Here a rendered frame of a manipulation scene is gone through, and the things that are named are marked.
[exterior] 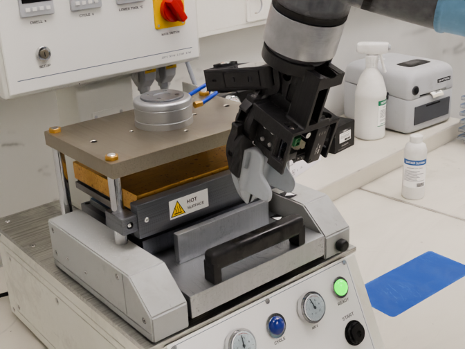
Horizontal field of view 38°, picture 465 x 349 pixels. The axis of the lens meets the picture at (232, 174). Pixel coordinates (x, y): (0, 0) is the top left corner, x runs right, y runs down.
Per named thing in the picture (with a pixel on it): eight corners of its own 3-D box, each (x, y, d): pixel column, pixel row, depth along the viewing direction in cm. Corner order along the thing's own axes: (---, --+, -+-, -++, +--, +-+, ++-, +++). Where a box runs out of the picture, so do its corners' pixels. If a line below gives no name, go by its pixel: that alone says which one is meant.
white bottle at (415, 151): (400, 191, 156) (404, 131, 151) (423, 192, 155) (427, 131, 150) (401, 199, 152) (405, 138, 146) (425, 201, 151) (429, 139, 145)
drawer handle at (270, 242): (204, 279, 80) (202, 249, 79) (295, 238, 89) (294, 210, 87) (214, 285, 79) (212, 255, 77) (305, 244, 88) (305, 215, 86)
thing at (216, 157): (75, 188, 96) (66, 123, 92) (200, 149, 109) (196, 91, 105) (140, 226, 83) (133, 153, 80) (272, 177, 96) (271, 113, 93)
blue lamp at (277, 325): (268, 338, 85) (261, 320, 84) (281, 330, 86) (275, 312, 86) (276, 338, 83) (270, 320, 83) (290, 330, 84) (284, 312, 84)
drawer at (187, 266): (74, 240, 100) (66, 192, 97) (194, 197, 112) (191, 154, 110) (192, 325, 78) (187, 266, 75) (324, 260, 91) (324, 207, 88)
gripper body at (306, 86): (277, 181, 70) (306, 80, 63) (225, 136, 75) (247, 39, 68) (326, 161, 75) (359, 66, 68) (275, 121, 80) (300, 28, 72)
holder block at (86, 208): (82, 219, 98) (80, 202, 97) (194, 181, 109) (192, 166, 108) (144, 259, 86) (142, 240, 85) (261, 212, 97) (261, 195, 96)
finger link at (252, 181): (253, 233, 77) (271, 169, 72) (221, 202, 80) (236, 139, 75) (273, 224, 79) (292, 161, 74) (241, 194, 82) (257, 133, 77)
